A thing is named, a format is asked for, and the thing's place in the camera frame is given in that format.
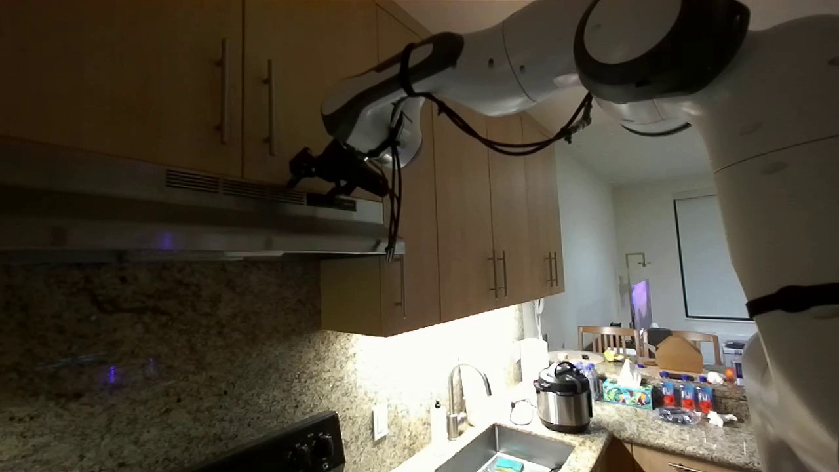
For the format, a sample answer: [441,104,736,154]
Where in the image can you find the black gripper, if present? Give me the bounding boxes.
[286,138,394,192]

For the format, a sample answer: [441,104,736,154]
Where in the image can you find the wooden upper cabinet door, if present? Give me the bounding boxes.
[0,0,245,180]
[240,0,386,203]

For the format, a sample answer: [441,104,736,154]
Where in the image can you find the stainless steel range hood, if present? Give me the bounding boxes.
[0,138,409,265]

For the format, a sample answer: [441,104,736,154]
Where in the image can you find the chrome kitchen faucet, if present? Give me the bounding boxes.
[446,362,496,441]

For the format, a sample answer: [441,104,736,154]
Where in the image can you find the white soap bottle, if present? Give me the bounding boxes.
[426,399,449,442]

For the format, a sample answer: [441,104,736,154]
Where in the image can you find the small clear glass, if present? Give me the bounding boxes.
[506,397,537,431]

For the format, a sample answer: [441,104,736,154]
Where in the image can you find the silver black pressure cooker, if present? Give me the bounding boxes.
[531,357,598,436]

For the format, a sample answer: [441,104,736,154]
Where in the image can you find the wooden chair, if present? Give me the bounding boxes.
[577,323,653,362]
[679,327,725,366]

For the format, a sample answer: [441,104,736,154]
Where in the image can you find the grey bottle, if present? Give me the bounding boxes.
[578,352,605,400]

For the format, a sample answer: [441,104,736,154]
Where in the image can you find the stainless steel sink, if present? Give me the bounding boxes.
[433,421,577,472]

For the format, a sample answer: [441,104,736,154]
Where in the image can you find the blue sponge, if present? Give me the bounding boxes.
[478,452,527,472]

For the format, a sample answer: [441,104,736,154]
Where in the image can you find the purple lit panel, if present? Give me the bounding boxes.
[627,277,653,332]

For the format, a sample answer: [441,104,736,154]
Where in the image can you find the teal tissue box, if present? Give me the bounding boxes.
[601,357,653,408]

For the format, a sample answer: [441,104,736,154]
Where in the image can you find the white window blind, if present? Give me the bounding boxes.
[672,192,753,323]

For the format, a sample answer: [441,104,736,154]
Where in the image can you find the round brown board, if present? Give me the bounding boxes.
[653,332,706,377]

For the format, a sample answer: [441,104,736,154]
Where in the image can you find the blue red carton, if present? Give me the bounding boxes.
[679,374,700,414]
[694,374,717,414]
[658,372,681,411]

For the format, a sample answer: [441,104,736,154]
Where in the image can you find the flat blue white package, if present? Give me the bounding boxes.
[653,403,710,427]

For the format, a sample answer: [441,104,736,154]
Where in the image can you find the wooden base cabinet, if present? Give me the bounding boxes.
[593,436,754,472]

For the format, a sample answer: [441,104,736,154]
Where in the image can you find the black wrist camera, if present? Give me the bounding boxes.
[346,174,394,203]

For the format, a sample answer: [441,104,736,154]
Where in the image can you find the tall wooden wall cabinet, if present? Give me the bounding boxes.
[318,2,567,339]

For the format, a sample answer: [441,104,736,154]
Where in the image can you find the white wall outlet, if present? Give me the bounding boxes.
[370,400,391,442]

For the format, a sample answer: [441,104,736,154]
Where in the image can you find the black strap band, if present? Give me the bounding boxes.
[745,281,839,323]

